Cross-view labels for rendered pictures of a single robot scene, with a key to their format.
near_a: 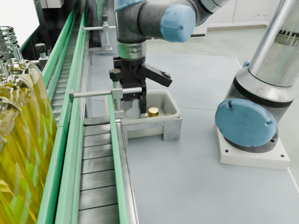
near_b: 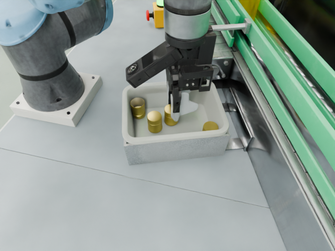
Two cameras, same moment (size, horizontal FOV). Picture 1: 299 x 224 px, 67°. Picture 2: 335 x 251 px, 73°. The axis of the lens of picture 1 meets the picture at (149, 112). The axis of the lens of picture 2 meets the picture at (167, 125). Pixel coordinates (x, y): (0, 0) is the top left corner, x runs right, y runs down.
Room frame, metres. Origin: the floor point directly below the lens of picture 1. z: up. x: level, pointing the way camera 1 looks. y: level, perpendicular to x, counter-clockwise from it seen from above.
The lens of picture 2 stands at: (0.95, 0.04, 1.20)
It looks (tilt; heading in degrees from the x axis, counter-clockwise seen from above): 51 degrees down; 185
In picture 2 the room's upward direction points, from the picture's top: straight up
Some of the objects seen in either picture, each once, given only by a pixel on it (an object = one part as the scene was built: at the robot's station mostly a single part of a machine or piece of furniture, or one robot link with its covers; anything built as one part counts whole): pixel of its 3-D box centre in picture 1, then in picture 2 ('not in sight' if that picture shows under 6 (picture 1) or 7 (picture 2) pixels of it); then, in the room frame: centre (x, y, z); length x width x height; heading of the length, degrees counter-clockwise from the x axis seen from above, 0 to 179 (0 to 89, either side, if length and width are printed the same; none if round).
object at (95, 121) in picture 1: (103, 128); (212, 66); (0.47, 0.12, 0.85); 0.09 x 0.04 x 0.07; 101
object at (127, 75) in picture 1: (130, 77); (187, 60); (0.58, 0.05, 0.95); 0.09 x 0.08 x 0.12; 104
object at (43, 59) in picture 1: (38, 66); not in sight; (0.67, 0.35, 0.94); 0.07 x 0.04 x 0.13; 101
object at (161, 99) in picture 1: (140, 115); (172, 118); (0.61, 0.03, 0.80); 0.22 x 0.17 x 0.09; 101
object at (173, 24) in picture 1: (170, 21); not in sight; (0.54, -0.05, 1.10); 0.11 x 0.11 x 0.08; 56
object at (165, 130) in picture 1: (132, 118); (183, 120); (0.60, 0.05, 0.79); 0.27 x 0.17 x 0.08; 101
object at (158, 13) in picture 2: not in sight; (161, 15); (0.07, -0.05, 0.79); 0.07 x 0.07 x 0.07; 11
